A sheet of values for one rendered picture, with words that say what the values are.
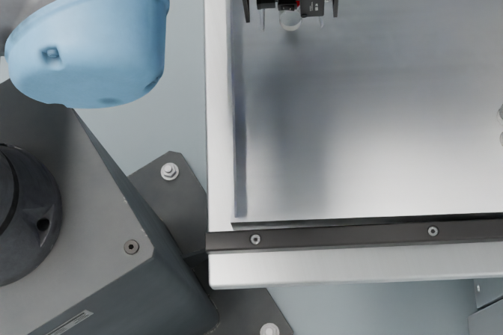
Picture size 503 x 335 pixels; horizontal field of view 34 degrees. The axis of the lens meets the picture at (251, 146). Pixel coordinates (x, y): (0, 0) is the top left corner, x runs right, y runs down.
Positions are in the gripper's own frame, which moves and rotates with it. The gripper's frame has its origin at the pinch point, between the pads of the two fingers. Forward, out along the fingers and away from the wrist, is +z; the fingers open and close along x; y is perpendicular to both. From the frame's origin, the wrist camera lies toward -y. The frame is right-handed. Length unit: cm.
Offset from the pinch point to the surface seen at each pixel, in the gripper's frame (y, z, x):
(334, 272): 24.3, 7.3, 2.7
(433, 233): 21.5, 5.5, 11.3
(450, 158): 14.3, 7.2, 13.9
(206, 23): -0.8, 7.2, -8.3
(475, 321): 22, 88, 31
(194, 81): -30, 95, -21
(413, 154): 13.8, 7.2, 10.6
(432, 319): 21, 95, 24
